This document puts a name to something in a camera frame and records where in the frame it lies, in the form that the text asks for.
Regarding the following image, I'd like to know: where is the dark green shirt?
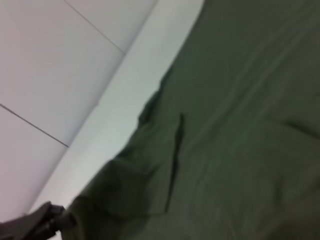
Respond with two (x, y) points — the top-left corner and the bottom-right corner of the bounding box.
(57, 0), (320, 240)

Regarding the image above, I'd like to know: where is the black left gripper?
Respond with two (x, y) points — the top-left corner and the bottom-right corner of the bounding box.
(0, 201), (77, 240)

